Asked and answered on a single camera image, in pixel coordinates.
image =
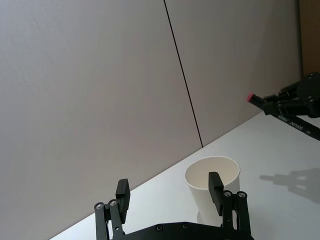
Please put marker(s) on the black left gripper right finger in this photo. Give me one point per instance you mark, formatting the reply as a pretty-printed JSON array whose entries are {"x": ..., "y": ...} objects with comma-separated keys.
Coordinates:
[{"x": 215, "y": 190}]

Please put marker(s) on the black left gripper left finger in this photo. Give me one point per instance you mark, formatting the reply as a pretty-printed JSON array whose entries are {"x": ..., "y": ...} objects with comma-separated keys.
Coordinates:
[{"x": 122, "y": 200}]

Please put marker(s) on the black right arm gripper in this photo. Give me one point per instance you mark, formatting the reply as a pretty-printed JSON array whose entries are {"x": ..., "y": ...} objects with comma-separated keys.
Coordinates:
[{"x": 311, "y": 92}]

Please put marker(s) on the black marker with red end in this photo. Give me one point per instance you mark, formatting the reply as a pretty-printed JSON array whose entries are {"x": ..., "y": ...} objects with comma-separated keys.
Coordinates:
[{"x": 300, "y": 126}]

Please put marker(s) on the white paper cup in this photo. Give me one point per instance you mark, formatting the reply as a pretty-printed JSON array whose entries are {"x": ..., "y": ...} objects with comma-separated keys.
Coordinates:
[{"x": 212, "y": 172}]

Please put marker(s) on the brown board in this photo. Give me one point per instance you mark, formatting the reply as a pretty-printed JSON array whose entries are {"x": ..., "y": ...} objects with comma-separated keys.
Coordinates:
[{"x": 311, "y": 35}]

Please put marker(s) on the pale wall panel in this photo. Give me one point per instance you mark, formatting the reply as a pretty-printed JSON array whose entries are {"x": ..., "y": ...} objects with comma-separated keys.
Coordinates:
[{"x": 100, "y": 87}]

